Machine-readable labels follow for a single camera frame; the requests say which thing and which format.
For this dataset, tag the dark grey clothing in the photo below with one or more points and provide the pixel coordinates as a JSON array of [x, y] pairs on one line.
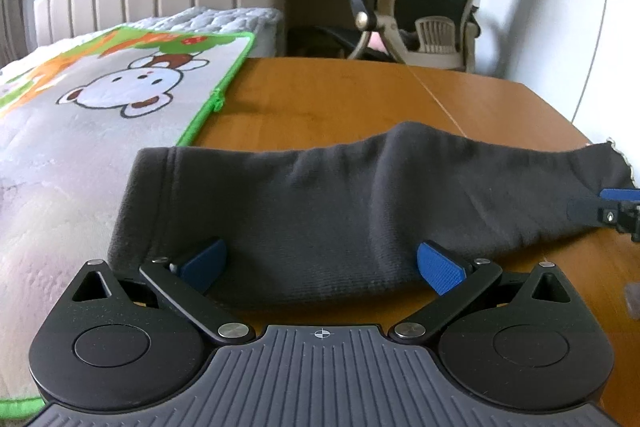
[[325, 207]]

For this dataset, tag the monkey printed blanket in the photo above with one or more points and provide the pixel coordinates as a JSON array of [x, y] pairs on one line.
[[75, 157]]

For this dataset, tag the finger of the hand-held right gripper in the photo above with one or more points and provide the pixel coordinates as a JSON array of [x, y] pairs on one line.
[[620, 195], [590, 209]]

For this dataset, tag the white quilt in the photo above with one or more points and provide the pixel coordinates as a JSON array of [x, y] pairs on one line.
[[220, 19]]

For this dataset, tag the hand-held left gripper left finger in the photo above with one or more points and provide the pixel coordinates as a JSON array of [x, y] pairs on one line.
[[205, 265]]

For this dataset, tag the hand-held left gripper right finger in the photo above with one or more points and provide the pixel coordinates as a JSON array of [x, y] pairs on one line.
[[443, 268]]

